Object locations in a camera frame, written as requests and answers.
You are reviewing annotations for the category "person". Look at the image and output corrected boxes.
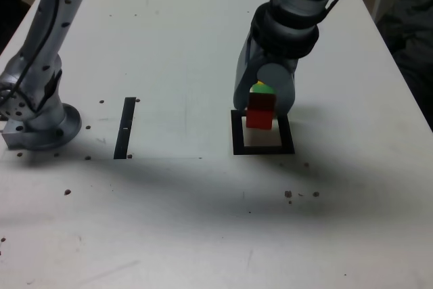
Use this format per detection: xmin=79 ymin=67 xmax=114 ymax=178
xmin=375 ymin=0 xmax=433 ymax=134

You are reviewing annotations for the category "black tape strip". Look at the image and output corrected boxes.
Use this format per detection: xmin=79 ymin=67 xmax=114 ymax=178
xmin=113 ymin=97 xmax=137 ymax=160

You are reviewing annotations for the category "red cube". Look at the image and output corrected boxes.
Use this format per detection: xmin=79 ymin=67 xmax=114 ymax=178
xmin=246 ymin=92 xmax=277 ymax=131

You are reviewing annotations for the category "green cube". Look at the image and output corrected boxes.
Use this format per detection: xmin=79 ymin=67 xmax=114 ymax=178
xmin=250 ymin=83 xmax=275 ymax=95

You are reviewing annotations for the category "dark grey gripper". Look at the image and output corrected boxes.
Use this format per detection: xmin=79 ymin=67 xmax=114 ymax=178
xmin=232 ymin=30 xmax=300 ymax=116

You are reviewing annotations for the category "black tape square outline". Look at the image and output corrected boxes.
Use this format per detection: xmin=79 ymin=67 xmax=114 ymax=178
xmin=231 ymin=108 xmax=295 ymax=156

